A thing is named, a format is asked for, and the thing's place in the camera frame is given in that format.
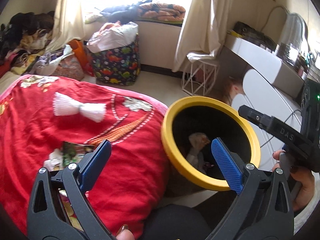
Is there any cream curtain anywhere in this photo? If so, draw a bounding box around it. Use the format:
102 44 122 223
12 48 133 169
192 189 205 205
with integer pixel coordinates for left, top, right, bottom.
172 0 236 72
46 0 84 53

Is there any dark patterned bag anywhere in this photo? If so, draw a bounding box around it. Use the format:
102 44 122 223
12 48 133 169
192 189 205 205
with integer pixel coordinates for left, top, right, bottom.
234 21 276 46

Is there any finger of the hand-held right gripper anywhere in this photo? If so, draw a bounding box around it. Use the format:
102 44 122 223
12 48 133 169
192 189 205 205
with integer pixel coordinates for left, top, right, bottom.
238 105 276 133

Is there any person's right hand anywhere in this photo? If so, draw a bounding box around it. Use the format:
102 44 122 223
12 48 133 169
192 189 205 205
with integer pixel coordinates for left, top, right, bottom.
271 150 316 212

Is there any green dark snack wrapper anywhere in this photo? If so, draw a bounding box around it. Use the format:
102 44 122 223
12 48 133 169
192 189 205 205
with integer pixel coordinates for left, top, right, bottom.
61 141 97 167

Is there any black jacket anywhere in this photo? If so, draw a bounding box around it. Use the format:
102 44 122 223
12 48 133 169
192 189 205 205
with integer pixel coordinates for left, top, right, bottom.
100 1 140 22

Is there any large white plastic bag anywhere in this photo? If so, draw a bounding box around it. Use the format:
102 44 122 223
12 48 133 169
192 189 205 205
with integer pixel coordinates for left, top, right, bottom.
86 21 139 53

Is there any white cable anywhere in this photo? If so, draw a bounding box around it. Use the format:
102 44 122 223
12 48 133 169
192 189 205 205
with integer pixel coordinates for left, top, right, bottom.
264 4 291 28

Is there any grey white plastic bag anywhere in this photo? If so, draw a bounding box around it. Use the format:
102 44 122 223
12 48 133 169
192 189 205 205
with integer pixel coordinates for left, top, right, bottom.
36 44 75 74

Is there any white foam net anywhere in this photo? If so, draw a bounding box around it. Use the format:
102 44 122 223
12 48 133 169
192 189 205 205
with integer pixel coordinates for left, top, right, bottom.
52 92 106 123

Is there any pile of dark clothes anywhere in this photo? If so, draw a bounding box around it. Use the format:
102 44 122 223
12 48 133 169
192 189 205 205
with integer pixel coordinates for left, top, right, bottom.
0 11 55 66

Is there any dinosaur print fabric bag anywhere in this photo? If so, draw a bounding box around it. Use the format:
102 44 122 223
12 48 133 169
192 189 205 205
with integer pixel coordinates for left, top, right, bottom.
89 36 141 86

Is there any white desk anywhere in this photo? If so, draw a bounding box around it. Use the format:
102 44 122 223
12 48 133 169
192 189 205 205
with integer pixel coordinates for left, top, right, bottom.
224 29 311 101

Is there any floral fabric bag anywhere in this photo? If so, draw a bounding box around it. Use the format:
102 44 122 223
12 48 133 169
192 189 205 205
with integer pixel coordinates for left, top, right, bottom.
51 55 84 81

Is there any person's left hand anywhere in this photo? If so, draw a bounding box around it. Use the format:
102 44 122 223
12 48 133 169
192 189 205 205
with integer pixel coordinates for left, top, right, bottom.
116 224 136 240

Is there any yellow-rimmed black bin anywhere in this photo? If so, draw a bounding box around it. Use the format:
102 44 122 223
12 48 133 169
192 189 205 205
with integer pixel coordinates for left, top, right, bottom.
160 96 262 198

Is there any orange patterned quilt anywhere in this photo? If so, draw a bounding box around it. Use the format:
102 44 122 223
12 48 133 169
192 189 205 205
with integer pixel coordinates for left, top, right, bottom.
137 2 187 22

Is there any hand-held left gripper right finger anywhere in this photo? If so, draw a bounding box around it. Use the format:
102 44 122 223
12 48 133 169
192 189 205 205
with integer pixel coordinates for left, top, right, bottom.
205 137 296 240

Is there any pink clothing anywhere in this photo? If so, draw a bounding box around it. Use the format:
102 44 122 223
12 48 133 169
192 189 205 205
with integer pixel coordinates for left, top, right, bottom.
96 22 121 34

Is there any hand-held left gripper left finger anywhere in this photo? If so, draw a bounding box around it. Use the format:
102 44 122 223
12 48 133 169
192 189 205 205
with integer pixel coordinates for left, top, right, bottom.
27 139 118 240

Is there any orange bag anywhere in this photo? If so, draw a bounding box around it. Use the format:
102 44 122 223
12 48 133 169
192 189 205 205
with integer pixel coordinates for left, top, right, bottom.
68 39 94 77

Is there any black cable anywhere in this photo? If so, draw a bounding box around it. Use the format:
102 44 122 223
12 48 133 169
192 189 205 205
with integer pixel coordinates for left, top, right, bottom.
260 109 303 148

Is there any white wire stool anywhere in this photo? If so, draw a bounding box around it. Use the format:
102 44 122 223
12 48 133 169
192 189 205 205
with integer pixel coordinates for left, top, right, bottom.
181 52 221 97

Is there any red floral blanket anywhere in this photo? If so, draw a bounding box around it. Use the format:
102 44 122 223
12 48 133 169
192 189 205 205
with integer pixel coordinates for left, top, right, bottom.
0 76 173 240

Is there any silver domed appliance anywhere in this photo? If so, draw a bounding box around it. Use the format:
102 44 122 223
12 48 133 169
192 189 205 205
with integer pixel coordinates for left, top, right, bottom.
276 12 309 63

